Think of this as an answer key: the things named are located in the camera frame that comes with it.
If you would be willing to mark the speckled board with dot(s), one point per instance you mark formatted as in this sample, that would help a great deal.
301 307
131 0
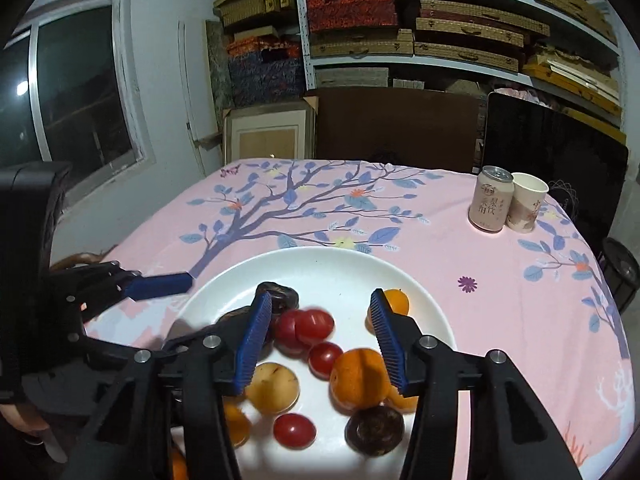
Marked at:
217 65

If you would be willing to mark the white plate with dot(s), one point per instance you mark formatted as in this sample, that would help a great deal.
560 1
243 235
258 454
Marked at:
325 275

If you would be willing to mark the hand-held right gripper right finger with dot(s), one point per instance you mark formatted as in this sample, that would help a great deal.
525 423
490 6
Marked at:
387 340

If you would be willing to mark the white metal shelf rack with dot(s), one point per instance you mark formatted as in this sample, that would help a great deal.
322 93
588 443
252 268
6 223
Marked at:
305 45

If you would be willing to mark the pile of mixed patterned boxes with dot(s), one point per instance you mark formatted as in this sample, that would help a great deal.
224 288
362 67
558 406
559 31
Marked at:
265 75

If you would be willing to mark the white strip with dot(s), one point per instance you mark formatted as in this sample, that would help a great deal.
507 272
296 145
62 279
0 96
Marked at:
192 100

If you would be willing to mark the black panel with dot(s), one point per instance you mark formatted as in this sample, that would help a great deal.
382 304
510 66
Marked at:
550 150

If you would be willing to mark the beige drink can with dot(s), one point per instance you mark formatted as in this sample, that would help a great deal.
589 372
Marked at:
490 200

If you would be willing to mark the person's left hand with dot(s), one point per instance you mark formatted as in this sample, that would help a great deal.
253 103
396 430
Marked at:
20 417

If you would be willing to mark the yellow apple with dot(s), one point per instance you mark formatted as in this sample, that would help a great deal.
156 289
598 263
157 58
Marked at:
272 389

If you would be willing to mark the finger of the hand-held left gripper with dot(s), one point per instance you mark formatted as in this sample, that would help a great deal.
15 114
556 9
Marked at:
110 349
160 285

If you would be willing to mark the white framed window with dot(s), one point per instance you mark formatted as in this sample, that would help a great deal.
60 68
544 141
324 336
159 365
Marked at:
85 100

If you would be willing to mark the pink printed tablecloth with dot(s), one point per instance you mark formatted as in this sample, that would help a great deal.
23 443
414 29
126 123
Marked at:
450 240

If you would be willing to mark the small orange tangerine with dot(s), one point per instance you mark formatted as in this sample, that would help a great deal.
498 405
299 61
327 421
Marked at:
397 302
236 422
405 402
178 466

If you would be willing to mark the brown board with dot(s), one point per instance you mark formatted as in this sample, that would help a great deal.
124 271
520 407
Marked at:
400 125

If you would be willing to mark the framed picture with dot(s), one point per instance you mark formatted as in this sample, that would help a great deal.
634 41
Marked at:
265 135

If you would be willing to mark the printed paper cup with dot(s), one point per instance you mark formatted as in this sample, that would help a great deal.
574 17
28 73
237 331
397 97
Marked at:
527 205

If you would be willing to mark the dark brown chestnut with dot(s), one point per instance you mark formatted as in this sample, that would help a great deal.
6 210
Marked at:
375 430
277 296
232 316

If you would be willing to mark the dark red plum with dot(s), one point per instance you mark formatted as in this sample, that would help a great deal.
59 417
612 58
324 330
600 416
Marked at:
286 334

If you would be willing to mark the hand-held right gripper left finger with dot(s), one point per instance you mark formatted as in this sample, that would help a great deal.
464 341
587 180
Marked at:
255 345

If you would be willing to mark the large orange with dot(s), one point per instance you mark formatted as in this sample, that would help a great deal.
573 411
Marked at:
359 379

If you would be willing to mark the red cherry tomato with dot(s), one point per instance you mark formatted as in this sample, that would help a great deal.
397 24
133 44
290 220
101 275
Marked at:
325 358
294 430
315 326

